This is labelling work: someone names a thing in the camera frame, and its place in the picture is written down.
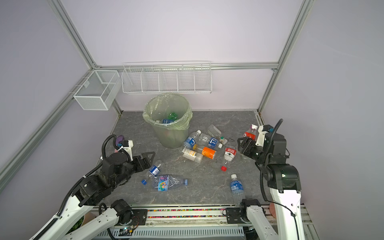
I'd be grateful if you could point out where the red label bottle red cap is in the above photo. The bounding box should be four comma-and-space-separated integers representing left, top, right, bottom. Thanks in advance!
221, 145, 237, 172

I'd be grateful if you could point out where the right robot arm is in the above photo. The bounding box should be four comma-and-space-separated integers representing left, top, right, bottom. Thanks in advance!
237, 133, 305, 240

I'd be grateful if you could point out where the white label milky bottle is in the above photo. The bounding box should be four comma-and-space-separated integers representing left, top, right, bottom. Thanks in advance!
182, 148, 204, 164

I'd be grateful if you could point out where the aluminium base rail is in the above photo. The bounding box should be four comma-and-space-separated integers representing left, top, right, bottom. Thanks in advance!
89, 204, 313, 229

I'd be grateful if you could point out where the potted green plant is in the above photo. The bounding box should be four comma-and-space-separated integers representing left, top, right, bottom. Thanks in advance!
69, 217, 85, 233

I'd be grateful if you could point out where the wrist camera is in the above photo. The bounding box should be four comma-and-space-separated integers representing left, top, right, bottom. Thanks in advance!
255, 125, 274, 147
117, 140, 134, 162

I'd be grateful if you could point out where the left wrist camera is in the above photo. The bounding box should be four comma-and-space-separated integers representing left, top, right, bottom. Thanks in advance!
117, 140, 134, 162

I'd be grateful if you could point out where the clear square bottle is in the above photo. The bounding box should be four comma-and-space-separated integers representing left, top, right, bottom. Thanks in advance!
207, 125, 222, 139

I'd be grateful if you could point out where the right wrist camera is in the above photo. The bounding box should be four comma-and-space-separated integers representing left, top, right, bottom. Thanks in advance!
255, 125, 274, 147

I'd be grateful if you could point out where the pink watering can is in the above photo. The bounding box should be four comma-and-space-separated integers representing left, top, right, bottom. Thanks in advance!
269, 203, 277, 219

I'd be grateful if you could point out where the green mesh trash bin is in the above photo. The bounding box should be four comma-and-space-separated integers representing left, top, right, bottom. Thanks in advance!
143, 93, 193, 149

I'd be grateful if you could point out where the blue label bottle white cap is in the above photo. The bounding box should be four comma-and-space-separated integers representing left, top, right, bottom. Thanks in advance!
156, 119, 174, 124

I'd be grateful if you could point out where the colourful label clear bottle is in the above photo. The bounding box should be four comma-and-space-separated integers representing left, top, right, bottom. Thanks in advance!
153, 175, 189, 192

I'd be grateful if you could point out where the purple pink brush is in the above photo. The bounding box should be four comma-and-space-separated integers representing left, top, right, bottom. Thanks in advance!
116, 135, 124, 146

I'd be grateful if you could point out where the small white mesh basket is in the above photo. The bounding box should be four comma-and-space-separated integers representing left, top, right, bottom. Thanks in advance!
74, 70, 122, 111

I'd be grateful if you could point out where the green soda bottle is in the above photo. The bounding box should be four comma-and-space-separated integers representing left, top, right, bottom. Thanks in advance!
168, 113, 178, 121

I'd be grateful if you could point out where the crushed blue label bottle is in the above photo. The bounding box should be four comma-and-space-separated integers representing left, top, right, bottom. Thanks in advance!
141, 160, 164, 186

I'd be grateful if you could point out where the orange label juice bottle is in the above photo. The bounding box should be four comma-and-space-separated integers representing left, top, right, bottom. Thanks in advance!
193, 145, 216, 160

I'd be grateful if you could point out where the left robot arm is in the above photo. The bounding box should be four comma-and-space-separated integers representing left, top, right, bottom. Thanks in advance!
32, 152, 156, 240

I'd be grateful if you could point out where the long white wire shelf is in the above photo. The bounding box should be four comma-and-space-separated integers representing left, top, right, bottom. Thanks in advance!
121, 61, 213, 94

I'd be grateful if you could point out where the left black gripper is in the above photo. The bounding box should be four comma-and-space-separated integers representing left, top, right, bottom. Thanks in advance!
111, 151, 156, 189

